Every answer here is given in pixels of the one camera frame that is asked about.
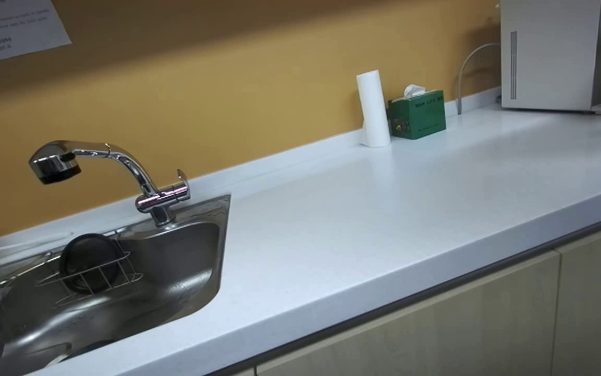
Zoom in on silver water dispenser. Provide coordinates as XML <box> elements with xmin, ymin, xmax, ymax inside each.
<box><xmin>502</xmin><ymin>0</ymin><xmax>601</xmax><ymax>114</ymax></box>

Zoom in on white paper towel roll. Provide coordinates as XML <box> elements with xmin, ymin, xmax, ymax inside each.
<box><xmin>357</xmin><ymin>72</ymin><xmax>390</xmax><ymax>149</ymax></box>

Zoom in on green tissue box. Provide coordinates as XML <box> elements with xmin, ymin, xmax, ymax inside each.
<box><xmin>388</xmin><ymin>90</ymin><xmax>446</xmax><ymax>139</ymax></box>

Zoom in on chrome sink faucet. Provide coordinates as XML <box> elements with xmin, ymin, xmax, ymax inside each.
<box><xmin>27</xmin><ymin>139</ymin><xmax>192</xmax><ymax>228</ymax></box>

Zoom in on wooden cabinet doors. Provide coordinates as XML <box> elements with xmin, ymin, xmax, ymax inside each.
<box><xmin>240</xmin><ymin>231</ymin><xmax>601</xmax><ymax>376</ymax></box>

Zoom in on stainless steel sink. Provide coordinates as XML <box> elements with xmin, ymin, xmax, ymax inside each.
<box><xmin>0</xmin><ymin>197</ymin><xmax>230</xmax><ymax>376</ymax></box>

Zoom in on grey dispenser hose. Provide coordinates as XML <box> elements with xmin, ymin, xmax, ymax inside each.
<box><xmin>455</xmin><ymin>40</ymin><xmax>504</xmax><ymax>118</ymax></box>

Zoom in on wire sink rack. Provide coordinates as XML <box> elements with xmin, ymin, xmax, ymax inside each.
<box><xmin>40</xmin><ymin>249</ymin><xmax>142</xmax><ymax>296</ymax></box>

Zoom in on white paper wall notice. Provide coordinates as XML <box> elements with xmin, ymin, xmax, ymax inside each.
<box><xmin>0</xmin><ymin>0</ymin><xmax>70</xmax><ymax>61</ymax></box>

